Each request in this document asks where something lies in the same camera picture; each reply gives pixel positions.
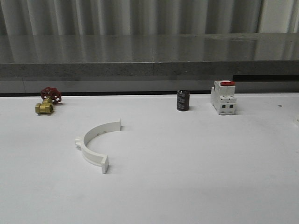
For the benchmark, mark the grey stone counter ledge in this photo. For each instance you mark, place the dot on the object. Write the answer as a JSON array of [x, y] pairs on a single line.
[[244, 57]]

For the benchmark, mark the black cylindrical capacitor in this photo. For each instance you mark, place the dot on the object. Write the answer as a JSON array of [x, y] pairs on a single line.
[[183, 97]]

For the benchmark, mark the grey pleated curtain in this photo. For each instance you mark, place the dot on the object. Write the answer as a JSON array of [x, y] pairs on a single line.
[[147, 17]]

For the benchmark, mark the white half pipe clamp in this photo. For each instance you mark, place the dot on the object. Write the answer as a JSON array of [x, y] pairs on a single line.
[[93, 157]]

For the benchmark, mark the brass valve red handwheel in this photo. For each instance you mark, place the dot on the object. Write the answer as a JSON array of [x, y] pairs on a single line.
[[51, 96]]

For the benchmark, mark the white circuit breaker red switch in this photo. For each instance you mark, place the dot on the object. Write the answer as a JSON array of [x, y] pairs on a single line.
[[223, 97]]

